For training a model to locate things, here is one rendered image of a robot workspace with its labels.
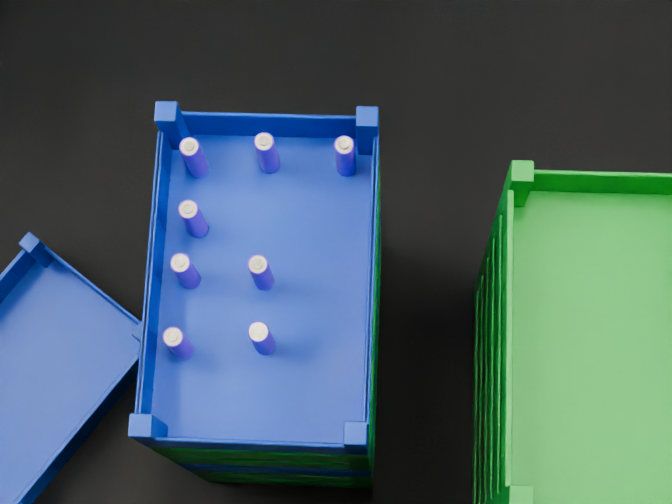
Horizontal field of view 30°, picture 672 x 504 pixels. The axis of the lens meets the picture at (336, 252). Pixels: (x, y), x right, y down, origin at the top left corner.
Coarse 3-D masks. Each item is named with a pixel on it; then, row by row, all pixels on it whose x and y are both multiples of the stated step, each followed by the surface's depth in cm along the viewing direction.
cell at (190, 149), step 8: (184, 144) 112; (192, 144) 112; (184, 152) 112; (192, 152) 112; (200, 152) 113; (192, 160) 113; (200, 160) 114; (192, 168) 116; (200, 168) 116; (208, 168) 118; (200, 176) 118
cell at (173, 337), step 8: (168, 328) 108; (176, 328) 108; (168, 336) 108; (176, 336) 108; (184, 336) 109; (168, 344) 108; (176, 344) 108; (184, 344) 109; (192, 344) 113; (176, 352) 110; (184, 352) 111; (192, 352) 113
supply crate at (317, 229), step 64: (192, 128) 118; (256, 128) 117; (320, 128) 116; (192, 192) 118; (256, 192) 118; (320, 192) 117; (192, 256) 116; (320, 256) 116; (192, 320) 115; (256, 320) 114; (320, 320) 114; (192, 384) 113; (256, 384) 113; (320, 384) 113; (256, 448) 110; (320, 448) 107
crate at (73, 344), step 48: (0, 288) 154; (48, 288) 158; (96, 288) 152; (0, 336) 156; (48, 336) 156; (96, 336) 156; (0, 384) 155; (48, 384) 154; (96, 384) 154; (0, 432) 153; (48, 432) 153; (0, 480) 152; (48, 480) 151
